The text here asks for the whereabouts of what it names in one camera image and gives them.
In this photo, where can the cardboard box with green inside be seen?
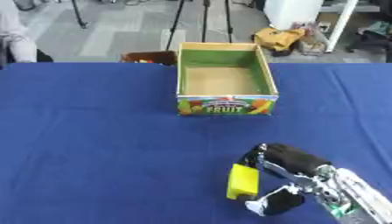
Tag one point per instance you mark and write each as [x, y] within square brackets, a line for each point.
[224, 78]

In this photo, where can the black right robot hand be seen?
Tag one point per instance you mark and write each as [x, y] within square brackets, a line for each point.
[293, 159]

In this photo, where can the black tripod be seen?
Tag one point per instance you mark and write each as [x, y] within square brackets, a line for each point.
[201, 20]

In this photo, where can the yellow bag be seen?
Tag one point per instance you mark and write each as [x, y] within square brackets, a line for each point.
[277, 38]

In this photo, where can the dark bag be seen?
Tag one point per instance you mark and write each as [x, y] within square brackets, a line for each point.
[370, 39]

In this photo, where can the brown wooden box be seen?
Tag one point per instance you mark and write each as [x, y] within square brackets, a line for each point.
[150, 57]

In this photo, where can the black tripod leg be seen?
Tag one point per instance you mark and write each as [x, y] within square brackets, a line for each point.
[77, 14]

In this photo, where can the person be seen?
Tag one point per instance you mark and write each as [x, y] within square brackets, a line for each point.
[18, 38]

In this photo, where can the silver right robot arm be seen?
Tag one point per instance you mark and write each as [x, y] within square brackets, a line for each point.
[357, 192]

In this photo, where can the yellow rectangular block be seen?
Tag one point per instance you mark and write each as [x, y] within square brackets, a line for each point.
[243, 181]

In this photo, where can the white table leg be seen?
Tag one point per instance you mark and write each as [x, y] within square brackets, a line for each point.
[341, 24]

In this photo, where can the grey clear bag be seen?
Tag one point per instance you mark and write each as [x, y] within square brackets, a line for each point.
[312, 42]

